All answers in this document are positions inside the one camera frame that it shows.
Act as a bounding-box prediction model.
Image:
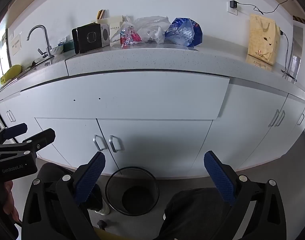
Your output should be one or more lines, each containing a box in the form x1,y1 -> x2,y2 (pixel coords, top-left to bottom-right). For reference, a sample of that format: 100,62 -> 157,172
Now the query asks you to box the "black power cable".
279,30 -> 298,82

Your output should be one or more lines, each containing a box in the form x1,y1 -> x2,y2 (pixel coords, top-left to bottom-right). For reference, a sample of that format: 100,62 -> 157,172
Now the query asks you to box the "steel sink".
3,55 -> 55,85

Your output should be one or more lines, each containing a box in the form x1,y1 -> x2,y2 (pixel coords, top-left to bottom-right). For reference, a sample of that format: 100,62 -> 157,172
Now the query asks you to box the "person's right leg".
157,187 -> 233,240

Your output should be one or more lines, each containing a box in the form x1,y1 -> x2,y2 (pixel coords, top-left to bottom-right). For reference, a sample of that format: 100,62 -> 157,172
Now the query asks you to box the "blue plastic bag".
165,17 -> 203,47

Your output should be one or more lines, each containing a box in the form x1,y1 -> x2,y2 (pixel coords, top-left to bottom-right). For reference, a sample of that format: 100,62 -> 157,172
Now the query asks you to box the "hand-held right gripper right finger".
204,151 -> 286,240

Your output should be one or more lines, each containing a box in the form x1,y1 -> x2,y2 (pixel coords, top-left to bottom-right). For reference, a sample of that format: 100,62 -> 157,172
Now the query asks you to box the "white kitchen cabinet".
0,70 -> 305,178

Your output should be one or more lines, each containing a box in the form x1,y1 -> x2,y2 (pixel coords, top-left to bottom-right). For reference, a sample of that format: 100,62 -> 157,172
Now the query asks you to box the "yellow paper bag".
246,14 -> 281,65

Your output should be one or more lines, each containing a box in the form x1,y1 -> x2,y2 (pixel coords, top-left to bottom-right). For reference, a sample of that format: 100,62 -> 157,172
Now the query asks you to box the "black cardboard box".
72,23 -> 110,54

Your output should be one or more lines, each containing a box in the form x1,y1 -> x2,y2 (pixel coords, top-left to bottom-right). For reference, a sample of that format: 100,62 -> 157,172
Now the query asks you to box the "red and white plastic packaging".
120,21 -> 142,49

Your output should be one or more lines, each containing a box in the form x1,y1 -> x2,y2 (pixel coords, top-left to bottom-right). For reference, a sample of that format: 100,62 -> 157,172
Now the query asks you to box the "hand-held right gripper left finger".
22,151 -> 106,240

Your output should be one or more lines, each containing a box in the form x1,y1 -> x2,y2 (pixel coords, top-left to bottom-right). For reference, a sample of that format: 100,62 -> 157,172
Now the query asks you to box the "black charger cable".
237,0 -> 296,15

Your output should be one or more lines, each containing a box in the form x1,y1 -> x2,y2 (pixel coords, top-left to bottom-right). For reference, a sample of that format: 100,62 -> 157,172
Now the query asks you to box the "clear plastic bag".
135,16 -> 171,44

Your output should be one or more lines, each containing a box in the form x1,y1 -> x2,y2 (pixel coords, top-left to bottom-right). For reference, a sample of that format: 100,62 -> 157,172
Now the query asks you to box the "person's left hand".
4,180 -> 21,224

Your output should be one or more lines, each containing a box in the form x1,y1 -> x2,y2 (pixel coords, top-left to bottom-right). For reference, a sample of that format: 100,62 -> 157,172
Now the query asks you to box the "black wire mesh bin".
105,166 -> 160,217

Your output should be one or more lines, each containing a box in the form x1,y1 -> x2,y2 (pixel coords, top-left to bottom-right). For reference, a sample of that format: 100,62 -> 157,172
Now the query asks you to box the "white wall notice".
11,31 -> 22,55

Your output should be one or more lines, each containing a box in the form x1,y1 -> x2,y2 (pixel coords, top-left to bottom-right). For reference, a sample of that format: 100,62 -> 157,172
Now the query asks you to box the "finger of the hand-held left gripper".
0,123 -> 28,144
0,128 -> 56,155

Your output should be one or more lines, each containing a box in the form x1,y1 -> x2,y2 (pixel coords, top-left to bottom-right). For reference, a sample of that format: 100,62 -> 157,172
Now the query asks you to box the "steel faucet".
27,25 -> 54,59

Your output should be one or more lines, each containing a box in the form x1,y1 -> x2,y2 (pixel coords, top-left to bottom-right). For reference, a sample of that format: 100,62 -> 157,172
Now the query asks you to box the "small white box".
109,22 -> 125,43

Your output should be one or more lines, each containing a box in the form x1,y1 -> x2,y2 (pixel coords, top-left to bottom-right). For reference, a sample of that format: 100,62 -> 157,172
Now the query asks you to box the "person's white shoe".
95,200 -> 110,215

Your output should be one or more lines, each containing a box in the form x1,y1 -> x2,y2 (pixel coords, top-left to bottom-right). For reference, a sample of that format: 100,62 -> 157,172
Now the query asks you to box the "beige slotted utensil holder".
91,16 -> 124,30

